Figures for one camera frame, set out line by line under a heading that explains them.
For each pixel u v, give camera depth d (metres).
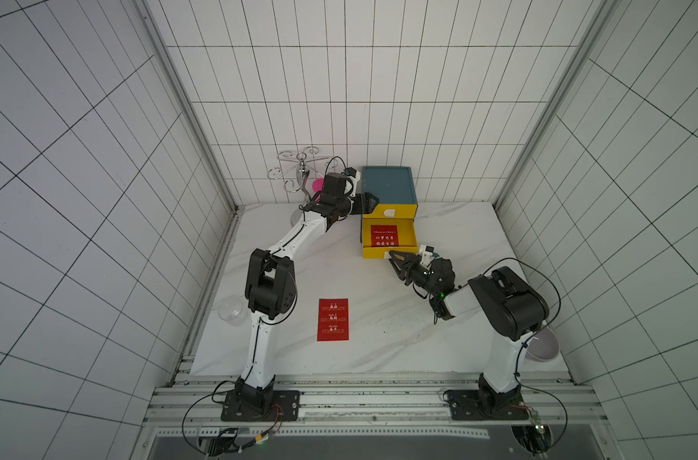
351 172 0.85
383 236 1.00
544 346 0.81
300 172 0.92
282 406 0.72
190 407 0.67
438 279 0.74
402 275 0.87
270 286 0.56
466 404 0.73
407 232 1.00
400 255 0.90
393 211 0.92
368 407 0.74
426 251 0.90
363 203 0.83
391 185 0.98
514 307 0.51
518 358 0.56
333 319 0.88
